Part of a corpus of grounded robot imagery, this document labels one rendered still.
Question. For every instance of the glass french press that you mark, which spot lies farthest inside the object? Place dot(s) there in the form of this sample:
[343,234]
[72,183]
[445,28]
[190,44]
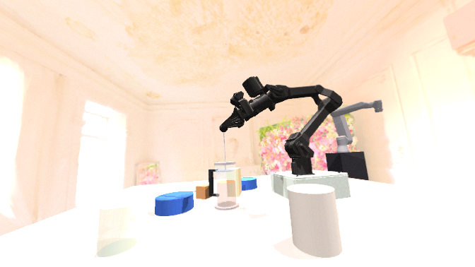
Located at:
[226,188]

